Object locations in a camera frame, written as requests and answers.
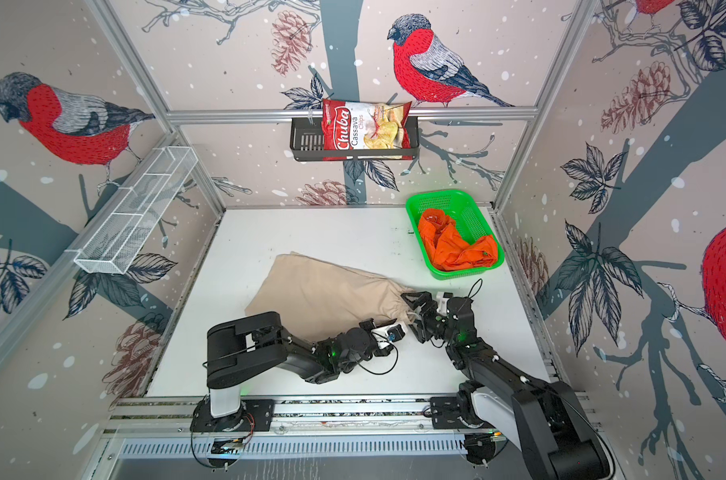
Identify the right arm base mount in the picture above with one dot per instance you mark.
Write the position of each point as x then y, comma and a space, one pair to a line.
459, 411

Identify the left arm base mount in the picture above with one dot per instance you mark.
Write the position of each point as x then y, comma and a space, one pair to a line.
253, 415

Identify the horizontal aluminium frame bar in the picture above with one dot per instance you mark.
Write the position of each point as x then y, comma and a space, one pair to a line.
254, 116

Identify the white wire mesh shelf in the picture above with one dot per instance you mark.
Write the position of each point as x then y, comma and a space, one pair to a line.
121, 236

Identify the beige shorts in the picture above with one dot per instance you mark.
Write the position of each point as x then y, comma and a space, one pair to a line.
317, 299

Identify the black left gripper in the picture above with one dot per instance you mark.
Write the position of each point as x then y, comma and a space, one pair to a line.
369, 326

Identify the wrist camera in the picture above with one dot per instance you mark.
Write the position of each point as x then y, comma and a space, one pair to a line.
441, 299
395, 333

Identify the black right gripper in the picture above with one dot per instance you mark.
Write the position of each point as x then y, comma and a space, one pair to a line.
425, 299

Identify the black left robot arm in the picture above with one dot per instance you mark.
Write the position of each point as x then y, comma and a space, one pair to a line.
242, 349

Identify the green plastic basket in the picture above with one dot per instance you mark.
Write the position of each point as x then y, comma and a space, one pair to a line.
470, 223

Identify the orange shorts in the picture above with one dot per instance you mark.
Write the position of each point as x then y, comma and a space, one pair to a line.
447, 251

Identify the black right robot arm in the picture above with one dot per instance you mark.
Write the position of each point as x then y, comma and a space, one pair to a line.
544, 420

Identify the right aluminium corner post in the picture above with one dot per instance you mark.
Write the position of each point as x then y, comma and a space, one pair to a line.
578, 22

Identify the black wall basket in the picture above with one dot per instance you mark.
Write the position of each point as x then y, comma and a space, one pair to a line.
307, 144

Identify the aluminium frame corner post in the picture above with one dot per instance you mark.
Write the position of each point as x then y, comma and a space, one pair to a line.
107, 18

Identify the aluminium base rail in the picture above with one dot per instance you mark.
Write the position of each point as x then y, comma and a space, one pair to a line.
302, 428

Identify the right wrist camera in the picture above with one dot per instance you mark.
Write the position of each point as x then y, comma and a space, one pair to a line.
441, 299

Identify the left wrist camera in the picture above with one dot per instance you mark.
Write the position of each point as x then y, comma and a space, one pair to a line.
395, 333

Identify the red cassava chips bag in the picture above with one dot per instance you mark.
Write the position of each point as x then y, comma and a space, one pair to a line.
351, 126

